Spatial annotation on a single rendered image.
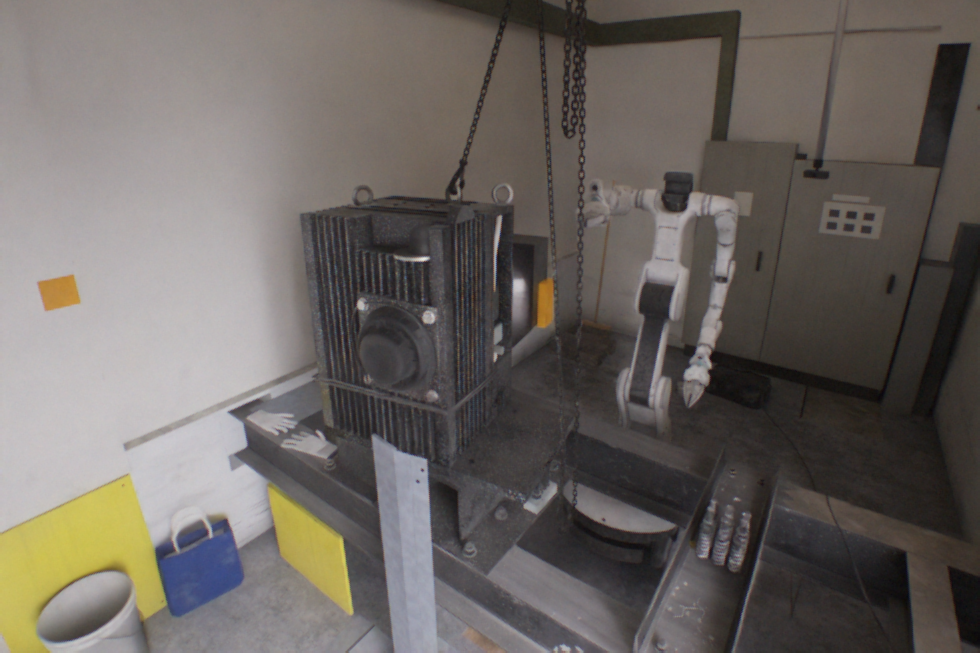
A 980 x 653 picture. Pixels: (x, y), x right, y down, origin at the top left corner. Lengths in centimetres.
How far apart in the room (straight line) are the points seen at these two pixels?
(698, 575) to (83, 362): 206
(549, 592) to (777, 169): 320
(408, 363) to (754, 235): 315
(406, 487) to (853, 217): 337
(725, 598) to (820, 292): 282
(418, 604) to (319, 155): 187
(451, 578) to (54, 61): 206
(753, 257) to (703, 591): 287
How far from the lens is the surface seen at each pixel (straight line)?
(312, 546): 234
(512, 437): 166
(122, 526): 243
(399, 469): 138
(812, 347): 423
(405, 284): 134
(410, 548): 155
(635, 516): 232
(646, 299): 232
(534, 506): 172
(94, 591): 247
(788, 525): 213
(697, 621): 157
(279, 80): 241
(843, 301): 411
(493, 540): 165
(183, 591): 254
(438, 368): 136
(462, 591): 184
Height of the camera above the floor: 185
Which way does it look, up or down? 18 degrees down
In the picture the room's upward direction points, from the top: straight up
